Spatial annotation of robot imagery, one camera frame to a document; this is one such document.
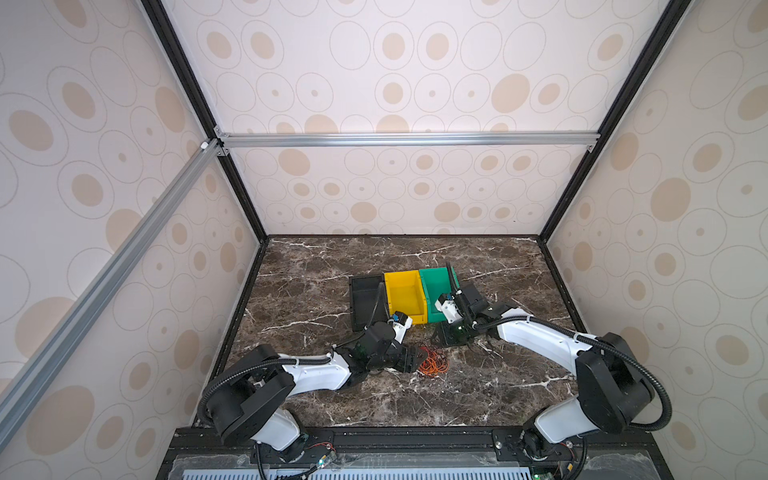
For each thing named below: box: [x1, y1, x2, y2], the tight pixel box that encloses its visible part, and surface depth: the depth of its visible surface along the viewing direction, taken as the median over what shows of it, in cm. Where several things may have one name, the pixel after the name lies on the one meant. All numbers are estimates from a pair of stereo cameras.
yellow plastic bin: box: [384, 270, 428, 325], surface depth 102 cm
